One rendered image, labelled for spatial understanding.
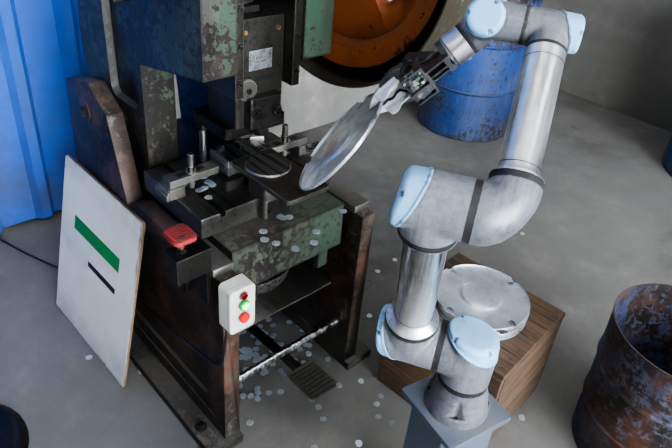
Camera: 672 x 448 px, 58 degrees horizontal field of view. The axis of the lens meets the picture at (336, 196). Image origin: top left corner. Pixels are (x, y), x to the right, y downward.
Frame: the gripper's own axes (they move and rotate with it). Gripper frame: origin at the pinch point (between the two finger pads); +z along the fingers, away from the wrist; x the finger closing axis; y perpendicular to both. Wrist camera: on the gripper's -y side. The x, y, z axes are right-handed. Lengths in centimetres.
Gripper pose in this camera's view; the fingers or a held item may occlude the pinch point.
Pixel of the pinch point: (375, 105)
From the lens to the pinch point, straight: 142.0
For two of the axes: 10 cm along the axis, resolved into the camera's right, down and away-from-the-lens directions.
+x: 6.5, 6.2, 4.4
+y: 0.6, 5.3, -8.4
